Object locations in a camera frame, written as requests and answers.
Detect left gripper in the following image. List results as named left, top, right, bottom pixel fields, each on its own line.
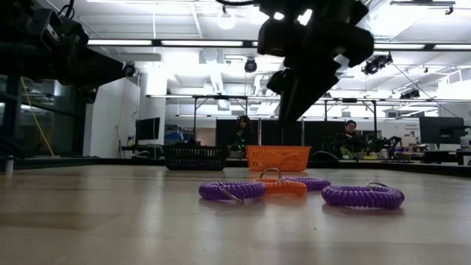
left=0, top=36, right=126, bottom=92

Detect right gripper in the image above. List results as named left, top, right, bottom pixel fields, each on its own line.
left=257, top=14, right=375, bottom=124

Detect purple spring coil keychain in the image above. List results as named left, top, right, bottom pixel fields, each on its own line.
left=321, top=181, right=406, bottom=210
left=198, top=180, right=266, bottom=205
left=283, top=176, right=331, bottom=192

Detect orange spring coil keychain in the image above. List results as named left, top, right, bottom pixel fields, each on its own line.
left=252, top=167, right=308, bottom=197

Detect black partition panels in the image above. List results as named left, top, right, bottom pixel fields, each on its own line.
left=215, top=118, right=347, bottom=155

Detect person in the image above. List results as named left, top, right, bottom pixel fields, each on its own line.
left=230, top=114, right=255, bottom=152
left=333, top=119, right=364, bottom=155

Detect orange plastic basket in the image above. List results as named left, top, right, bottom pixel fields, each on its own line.
left=245, top=145, right=312, bottom=172

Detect black computer monitor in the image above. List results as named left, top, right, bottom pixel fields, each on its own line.
left=418, top=116, right=466, bottom=146
left=134, top=116, right=162, bottom=141

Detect black ceiling track spotlights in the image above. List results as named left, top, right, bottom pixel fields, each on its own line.
left=361, top=52, right=394, bottom=77
left=399, top=88, right=421, bottom=100

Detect round white ceiling lamp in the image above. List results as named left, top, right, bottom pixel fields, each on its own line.
left=216, top=9, right=237, bottom=31

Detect blue storage bin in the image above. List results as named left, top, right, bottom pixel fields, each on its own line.
left=164, top=129, right=194, bottom=145

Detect long LED light bar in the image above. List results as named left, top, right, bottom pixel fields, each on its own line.
left=87, top=38, right=471, bottom=51

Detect black plastic basket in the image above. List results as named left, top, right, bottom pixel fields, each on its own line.
left=163, top=144, right=227, bottom=171

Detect black desk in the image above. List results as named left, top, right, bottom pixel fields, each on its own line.
left=422, top=149, right=471, bottom=166

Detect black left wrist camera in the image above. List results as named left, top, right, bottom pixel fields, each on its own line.
left=43, top=14, right=90, bottom=49

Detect black metal workstation frame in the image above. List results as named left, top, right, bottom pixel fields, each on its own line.
left=146, top=93, right=252, bottom=143

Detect yellow hanging cord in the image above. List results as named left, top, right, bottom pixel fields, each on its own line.
left=20, top=76, right=55, bottom=157

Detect black aluminium rig frame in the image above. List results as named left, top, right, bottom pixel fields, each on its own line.
left=0, top=75, right=471, bottom=178

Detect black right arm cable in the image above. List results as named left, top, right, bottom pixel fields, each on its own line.
left=214, top=0, right=261, bottom=7

